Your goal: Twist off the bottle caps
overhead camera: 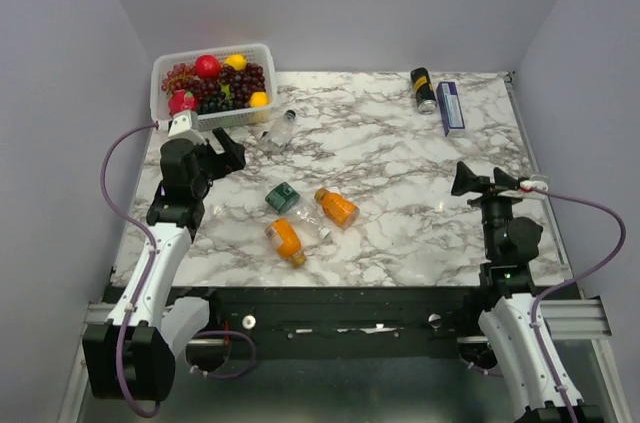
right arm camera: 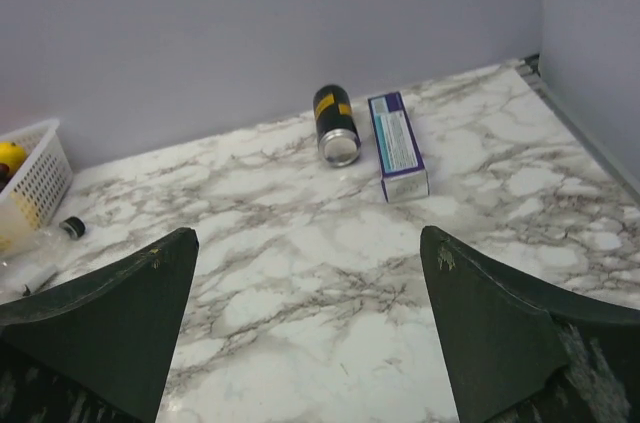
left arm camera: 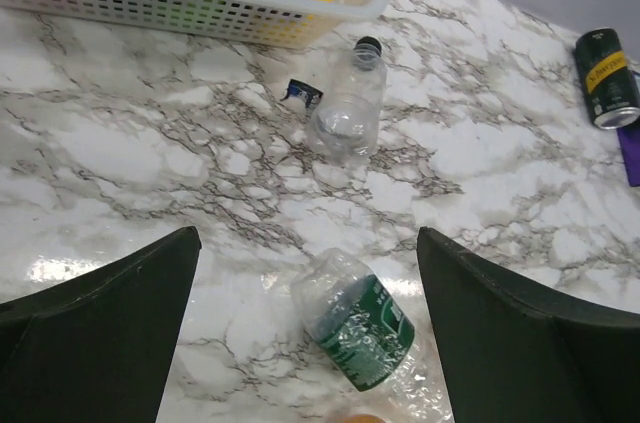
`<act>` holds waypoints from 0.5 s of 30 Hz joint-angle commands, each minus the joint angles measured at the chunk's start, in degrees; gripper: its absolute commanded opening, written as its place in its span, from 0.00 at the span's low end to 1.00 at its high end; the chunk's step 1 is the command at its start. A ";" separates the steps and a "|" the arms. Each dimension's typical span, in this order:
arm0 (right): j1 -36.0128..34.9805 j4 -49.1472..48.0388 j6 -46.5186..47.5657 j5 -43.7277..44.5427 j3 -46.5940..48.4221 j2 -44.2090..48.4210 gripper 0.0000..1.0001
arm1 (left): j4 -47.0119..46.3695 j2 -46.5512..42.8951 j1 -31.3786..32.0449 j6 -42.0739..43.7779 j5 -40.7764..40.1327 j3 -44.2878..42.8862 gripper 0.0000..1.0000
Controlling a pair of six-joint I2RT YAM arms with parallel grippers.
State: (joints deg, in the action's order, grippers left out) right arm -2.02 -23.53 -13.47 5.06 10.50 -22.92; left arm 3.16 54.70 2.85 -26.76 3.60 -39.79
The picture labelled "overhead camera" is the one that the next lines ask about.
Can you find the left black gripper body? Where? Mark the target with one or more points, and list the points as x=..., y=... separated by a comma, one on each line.
x=220, y=168

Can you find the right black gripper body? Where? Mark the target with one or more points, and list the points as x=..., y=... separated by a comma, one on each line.
x=490, y=197

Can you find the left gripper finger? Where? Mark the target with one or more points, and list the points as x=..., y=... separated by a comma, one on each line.
x=206, y=154
x=233, y=152

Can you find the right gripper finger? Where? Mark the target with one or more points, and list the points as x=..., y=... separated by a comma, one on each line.
x=466, y=181
x=502, y=180

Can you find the orange juice bottle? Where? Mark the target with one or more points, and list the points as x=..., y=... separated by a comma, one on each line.
x=283, y=238
x=339, y=210

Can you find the gold bottle cap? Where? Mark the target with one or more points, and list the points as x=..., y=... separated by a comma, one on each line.
x=298, y=259
x=320, y=194

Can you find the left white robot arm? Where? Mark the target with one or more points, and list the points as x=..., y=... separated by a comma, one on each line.
x=145, y=293

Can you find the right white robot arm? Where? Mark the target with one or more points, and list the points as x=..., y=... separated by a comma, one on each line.
x=510, y=315

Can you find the clear bottle black cap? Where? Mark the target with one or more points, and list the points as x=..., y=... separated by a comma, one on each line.
x=280, y=133

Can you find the clear bottle green label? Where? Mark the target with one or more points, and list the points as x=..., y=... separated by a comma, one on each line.
x=287, y=201

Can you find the black grape bunch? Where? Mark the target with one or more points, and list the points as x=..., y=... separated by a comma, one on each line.
x=214, y=103

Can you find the yellow lemon front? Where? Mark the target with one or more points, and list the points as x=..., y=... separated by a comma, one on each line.
x=259, y=99

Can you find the yellow lemon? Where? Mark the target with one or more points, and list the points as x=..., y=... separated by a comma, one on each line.
x=236, y=61
x=259, y=99

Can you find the pink dragon fruit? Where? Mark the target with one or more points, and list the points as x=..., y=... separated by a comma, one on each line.
x=182, y=100

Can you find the white plastic fruit basket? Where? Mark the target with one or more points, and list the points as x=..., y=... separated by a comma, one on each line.
x=258, y=54

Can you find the dark red grape bunch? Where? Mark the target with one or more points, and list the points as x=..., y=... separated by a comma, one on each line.
x=239, y=85

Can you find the red grape bunch left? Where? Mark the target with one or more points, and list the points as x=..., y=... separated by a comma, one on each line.
x=180, y=77

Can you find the blue white box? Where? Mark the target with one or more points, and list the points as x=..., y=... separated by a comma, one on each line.
x=450, y=109

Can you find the red apple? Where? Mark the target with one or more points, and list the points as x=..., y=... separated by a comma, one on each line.
x=207, y=66

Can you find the yellow lemon back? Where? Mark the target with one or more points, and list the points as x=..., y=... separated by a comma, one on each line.
x=236, y=61

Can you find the black drink can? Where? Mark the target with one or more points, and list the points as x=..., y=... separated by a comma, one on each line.
x=423, y=90

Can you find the black aluminium base frame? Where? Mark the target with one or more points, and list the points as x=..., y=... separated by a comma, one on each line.
x=321, y=323

